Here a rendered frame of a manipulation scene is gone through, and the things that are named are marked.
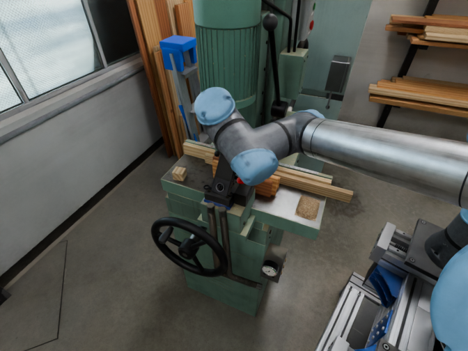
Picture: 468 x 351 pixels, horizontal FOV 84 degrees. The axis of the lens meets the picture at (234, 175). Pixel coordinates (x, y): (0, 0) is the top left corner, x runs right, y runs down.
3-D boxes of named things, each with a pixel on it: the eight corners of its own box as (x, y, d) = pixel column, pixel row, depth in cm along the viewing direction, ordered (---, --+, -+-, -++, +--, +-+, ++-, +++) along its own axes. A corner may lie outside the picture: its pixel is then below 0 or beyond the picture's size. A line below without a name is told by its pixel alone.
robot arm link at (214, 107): (205, 129, 45) (183, 98, 48) (221, 155, 55) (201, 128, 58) (242, 104, 45) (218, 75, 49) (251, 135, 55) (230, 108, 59)
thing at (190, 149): (184, 153, 111) (182, 144, 107) (186, 151, 112) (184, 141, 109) (327, 193, 93) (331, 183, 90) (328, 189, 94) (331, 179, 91)
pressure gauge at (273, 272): (260, 274, 100) (261, 264, 95) (263, 266, 103) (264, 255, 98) (276, 281, 99) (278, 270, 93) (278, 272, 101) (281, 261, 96)
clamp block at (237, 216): (200, 221, 88) (198, 203, 82) (218, 194, 97) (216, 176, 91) (241, 235, 83) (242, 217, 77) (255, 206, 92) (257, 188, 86)
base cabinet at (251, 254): (186, 287, 158) (166, 212, 111) (225, 219, 198) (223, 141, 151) (255, 318, 145) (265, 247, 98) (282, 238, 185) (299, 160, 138)
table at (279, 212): (147, 206, 96) (143, 195, 92) (189, 159, 117) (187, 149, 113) (310, 265, 78) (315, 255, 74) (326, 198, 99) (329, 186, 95)
